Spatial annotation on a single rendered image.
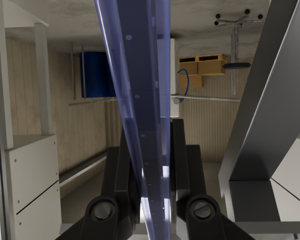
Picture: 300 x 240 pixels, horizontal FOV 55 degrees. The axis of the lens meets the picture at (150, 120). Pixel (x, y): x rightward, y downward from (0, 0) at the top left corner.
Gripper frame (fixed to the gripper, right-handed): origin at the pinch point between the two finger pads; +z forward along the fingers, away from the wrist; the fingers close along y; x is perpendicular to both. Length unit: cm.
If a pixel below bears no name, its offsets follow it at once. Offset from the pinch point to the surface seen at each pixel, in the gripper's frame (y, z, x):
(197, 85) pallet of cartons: 85, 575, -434
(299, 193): 37, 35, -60
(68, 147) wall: -195, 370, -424
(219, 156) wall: 148, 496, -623
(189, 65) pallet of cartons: 63, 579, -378
